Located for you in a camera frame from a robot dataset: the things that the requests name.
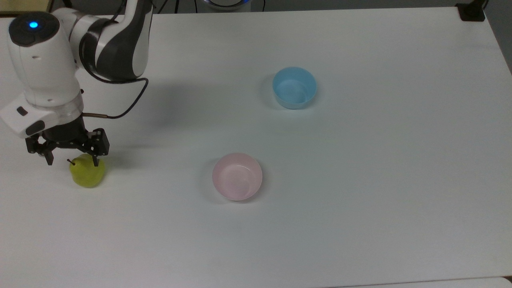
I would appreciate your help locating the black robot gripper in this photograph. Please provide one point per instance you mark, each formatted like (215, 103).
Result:
(70, 134)

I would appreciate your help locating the green pear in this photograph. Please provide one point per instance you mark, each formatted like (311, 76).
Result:
(88, 176)

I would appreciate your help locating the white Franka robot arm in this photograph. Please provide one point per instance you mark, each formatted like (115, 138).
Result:
(44, 60)

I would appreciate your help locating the pink bowl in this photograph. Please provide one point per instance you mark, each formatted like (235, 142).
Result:
(237, 176)

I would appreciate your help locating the light blue bowl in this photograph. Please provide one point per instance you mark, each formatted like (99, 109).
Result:
(294, 88)

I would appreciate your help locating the yellow wooden table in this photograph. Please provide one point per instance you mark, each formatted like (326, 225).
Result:
(20, 6)

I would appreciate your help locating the black table clamp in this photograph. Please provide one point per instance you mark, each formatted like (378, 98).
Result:
(471, 12)

